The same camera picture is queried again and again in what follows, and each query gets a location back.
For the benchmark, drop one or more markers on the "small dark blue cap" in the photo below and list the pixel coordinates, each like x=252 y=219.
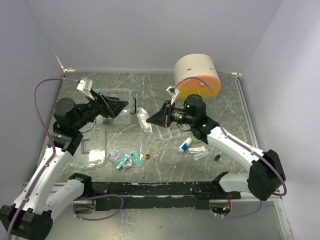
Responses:
x=217 y=157

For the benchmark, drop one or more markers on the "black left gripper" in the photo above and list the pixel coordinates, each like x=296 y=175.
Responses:
x=108 y=107

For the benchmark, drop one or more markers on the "clear plastic storage box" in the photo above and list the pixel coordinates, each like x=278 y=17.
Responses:
x=125 y=116

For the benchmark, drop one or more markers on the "white gauze pad on lid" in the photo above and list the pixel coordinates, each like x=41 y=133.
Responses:
x=96 y=155

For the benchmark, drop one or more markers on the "white blue ointment tube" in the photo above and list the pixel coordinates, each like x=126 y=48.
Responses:
x=184 y=146

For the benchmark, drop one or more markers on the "clear teal wrapped packet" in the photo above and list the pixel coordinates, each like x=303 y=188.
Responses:
x=201 y=154

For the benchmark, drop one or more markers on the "copper coin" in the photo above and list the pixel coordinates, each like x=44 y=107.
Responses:
x=147 y=156

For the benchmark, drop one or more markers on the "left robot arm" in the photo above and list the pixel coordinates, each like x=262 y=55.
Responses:
x=32 y=214

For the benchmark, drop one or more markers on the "clear compartment tray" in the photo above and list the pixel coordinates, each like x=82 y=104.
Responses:
x=173 y=131

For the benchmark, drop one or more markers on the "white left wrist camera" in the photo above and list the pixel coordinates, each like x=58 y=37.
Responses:
x=85 y=87

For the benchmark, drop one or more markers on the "clear plastic box lid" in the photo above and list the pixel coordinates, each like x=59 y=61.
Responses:
x=94 y=139

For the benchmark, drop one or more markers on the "teal bandage packet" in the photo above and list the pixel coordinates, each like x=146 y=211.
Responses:
x=129 y=161

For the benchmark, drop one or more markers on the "aluminium frame rail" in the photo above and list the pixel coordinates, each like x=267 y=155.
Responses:
x=264 y=171

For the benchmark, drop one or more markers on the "round drawer cabinet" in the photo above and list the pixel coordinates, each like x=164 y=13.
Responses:
x=196 y=65

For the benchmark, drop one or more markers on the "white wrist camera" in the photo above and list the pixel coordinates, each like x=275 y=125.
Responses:
x=85 y=87
x=174 y=93

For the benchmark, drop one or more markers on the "white gauze packet blue print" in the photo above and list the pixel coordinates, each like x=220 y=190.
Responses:
x=142 y=116

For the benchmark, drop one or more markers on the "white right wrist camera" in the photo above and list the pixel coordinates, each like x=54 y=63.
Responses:
x=174 y=93

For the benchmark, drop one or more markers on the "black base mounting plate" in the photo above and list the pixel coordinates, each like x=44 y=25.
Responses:
x=160 y=195

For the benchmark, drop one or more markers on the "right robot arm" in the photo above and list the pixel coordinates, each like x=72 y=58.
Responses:
x=205 y=129

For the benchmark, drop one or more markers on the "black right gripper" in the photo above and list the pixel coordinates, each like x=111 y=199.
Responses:
x=162 y=118

